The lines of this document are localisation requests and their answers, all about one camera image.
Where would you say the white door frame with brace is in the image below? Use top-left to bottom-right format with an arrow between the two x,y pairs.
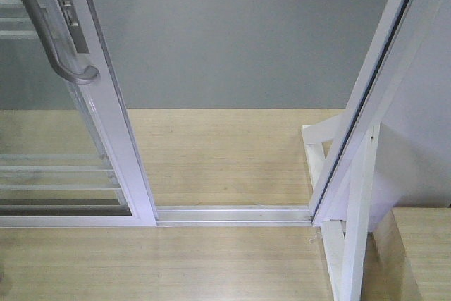
302,0 -> 450,300

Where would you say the aluminium floor door track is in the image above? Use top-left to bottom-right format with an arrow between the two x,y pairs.
156,205 -> 312,227

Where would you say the silver door handle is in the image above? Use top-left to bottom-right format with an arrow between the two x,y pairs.
21,0 -> 99,85

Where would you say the white framed sliding glass door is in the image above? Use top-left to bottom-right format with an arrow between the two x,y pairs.
1,0 -> 157,228

